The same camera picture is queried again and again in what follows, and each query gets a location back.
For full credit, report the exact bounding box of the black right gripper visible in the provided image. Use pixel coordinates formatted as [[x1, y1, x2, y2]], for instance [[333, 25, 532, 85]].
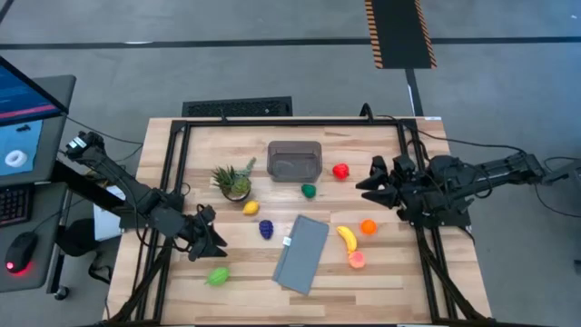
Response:
[[355, 156, 438, 223]]

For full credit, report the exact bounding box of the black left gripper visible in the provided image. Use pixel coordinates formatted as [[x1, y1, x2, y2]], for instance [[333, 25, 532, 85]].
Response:
[[179, 213, 229, 263]]

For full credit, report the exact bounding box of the light green toy lime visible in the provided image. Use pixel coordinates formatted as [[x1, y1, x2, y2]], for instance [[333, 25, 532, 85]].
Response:
[[203, 266, 231, 288]]

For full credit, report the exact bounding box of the yellow toy banana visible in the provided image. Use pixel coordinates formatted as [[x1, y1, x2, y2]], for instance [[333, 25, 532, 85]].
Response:
[[335, 225, 359, 254]]

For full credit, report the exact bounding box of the pink toy peach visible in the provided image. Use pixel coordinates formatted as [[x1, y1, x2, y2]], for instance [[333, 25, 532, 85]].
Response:
[[347, 250, 367, 270]]

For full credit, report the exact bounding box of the clear grey tupperware container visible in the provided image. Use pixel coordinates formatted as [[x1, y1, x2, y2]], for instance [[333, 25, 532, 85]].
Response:
[[266, 140, 323, 183]]

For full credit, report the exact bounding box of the potted succulent plant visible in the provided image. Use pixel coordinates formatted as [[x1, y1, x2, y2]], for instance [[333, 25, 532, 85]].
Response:
[[211, 156, 258, 203]]

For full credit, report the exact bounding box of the folded grey cloth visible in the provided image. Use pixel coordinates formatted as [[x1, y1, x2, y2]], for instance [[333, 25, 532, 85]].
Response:
[[271, 214, 330, 296]]

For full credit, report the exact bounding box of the white box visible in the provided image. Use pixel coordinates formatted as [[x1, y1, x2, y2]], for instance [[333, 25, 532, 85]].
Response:
[[93, 184, 124, 242]]

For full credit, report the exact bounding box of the black round stool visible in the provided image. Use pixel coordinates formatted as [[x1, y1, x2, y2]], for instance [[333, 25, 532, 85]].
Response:
[[56, 217, 100, 258]]

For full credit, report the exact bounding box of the grey side desk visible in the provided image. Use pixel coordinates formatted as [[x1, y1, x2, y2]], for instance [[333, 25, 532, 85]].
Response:
[[0, 181, 70, 294]]

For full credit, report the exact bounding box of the grey tilted display panel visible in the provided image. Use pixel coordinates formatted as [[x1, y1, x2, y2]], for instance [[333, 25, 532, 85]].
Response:
[[0, 74, 77, 188]]

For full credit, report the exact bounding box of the black stand foot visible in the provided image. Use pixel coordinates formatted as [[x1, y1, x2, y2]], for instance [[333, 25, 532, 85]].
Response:
[[542, 158, 581, 186]]

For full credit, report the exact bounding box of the black computer mouse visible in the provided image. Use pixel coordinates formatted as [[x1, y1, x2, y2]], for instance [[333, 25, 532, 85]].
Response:
[[4, 230, 40, 275]]

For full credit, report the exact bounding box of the black computer keyboard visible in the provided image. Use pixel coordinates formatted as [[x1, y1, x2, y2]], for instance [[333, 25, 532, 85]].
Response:
[[0, 183, 34, 228]]

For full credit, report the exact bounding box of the black framed computer monitor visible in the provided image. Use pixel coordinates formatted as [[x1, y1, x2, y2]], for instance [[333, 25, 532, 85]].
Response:
[[0, 54, 70, 127]]

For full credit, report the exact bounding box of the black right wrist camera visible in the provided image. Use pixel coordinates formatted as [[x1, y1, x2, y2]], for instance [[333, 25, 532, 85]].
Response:
[[392, 154, 417, 181]]

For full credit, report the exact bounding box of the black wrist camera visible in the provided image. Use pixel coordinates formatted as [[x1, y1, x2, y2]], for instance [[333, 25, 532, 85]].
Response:
[[392, 154, 417, 181], [195, 203, 217, 226]]

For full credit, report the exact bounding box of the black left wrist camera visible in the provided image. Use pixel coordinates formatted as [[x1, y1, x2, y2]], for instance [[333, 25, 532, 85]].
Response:
[[195, 203, 217, 226]]

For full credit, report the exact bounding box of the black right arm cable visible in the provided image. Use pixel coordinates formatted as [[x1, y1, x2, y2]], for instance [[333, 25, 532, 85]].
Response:
[[360, 103, 527, 155]]

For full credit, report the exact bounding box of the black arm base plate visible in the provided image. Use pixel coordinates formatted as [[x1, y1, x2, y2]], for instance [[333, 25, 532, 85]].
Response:
[[119, 193, 185, 231], [408, 206, 473, 229]]

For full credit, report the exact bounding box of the black aluminium table frame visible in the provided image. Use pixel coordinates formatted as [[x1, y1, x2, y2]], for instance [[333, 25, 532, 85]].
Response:
[[103, 115, 494, 327]]

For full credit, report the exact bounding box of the thin black monitor cable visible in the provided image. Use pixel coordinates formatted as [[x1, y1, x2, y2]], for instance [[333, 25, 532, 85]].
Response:
[[63, 114, 145, 147]]

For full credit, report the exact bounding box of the black floor cable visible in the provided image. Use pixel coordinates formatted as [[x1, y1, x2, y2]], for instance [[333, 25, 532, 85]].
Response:
[[531, 155, 581, 219]]

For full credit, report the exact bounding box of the black orange-striped cable ramp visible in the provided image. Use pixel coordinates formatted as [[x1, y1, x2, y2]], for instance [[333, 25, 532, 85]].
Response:
[[364, 0, 438, 70]]

